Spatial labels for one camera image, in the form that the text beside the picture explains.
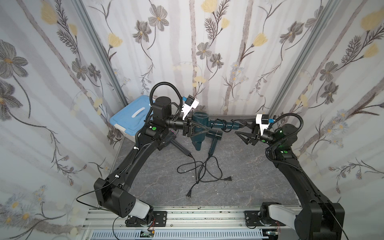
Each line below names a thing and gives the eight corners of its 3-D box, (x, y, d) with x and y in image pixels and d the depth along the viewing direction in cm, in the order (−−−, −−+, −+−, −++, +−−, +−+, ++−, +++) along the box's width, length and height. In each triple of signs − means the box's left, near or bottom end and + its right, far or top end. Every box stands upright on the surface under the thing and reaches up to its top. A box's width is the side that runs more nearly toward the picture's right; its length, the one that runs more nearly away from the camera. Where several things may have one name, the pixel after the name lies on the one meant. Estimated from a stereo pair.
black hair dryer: (170, 142, 105) (169, 140, 103) (172, 140, 107) (172, 138, 104) (190, 158, 98) (190, 156, 95) (192, 155, 99) (192, 153, 97)
